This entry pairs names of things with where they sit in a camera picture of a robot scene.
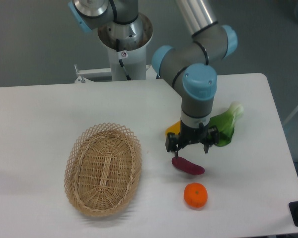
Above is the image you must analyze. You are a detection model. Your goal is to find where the woven wicker basket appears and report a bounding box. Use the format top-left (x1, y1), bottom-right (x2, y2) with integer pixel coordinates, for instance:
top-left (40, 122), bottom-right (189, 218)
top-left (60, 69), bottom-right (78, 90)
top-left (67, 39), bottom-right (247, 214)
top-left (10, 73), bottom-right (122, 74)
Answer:
top-left (64, 123), bottom-right (142, 217)

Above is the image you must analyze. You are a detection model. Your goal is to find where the white metal base frame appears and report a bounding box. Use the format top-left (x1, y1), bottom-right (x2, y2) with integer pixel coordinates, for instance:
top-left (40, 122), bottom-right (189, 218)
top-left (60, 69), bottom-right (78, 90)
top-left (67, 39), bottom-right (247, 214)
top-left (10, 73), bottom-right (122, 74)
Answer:
top-left (74, 64), bottom-right (160, 83)

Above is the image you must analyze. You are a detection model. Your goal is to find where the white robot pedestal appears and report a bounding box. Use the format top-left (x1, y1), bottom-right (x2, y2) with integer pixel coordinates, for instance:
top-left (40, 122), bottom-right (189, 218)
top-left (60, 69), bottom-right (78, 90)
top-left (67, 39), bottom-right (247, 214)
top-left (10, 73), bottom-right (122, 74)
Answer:
top-left (98, 13), bottom-right (153, 81)

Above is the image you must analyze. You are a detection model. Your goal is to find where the black cable on pedestal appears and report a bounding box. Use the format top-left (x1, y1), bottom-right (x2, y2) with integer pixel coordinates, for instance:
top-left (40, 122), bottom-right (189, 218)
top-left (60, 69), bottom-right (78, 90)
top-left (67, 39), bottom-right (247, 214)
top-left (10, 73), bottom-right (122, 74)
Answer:
top-left (115, 39), bottom-right (132, 81)

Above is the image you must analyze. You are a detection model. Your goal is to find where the green bok choy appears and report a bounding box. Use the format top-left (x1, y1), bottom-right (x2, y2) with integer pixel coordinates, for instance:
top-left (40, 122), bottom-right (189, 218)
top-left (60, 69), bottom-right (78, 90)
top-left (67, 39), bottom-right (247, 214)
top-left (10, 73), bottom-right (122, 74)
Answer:
top-left (209, 101), bottom-right (244, 147)

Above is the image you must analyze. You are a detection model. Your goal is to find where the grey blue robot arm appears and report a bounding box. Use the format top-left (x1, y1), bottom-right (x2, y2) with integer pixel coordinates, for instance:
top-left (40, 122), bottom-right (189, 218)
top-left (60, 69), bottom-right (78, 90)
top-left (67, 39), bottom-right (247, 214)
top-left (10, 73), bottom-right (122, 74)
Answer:
top-left (68, 0), bottom-right (238, 153)

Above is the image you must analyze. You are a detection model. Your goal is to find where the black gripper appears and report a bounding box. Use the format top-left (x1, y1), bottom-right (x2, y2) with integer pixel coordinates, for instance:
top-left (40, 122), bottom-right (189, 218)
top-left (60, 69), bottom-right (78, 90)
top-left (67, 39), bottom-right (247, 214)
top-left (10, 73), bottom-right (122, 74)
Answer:
top-left (165, 121), bottom-right (219, 158)

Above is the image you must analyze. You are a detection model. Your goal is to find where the purple sweet potato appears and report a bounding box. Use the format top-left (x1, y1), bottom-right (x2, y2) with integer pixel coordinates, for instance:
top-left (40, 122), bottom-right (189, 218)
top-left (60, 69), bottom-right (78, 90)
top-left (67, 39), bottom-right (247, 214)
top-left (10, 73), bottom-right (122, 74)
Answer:
top-left (171, 157), bottom-right (205, 175)

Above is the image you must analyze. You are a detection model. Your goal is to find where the yellow mango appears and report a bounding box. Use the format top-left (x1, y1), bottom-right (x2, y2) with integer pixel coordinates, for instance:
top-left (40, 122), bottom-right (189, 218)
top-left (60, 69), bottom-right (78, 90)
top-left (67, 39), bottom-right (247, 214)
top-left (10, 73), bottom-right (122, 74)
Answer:
top-left (165, 120), bottom-right (181, 136)

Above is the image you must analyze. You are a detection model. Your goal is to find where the orange tangerine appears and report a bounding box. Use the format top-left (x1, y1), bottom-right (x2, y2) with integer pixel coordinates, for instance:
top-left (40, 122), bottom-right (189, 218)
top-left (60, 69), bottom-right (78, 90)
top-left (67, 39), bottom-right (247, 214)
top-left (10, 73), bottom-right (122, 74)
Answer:
top-left (183, 182), bottom-right (208, 208)

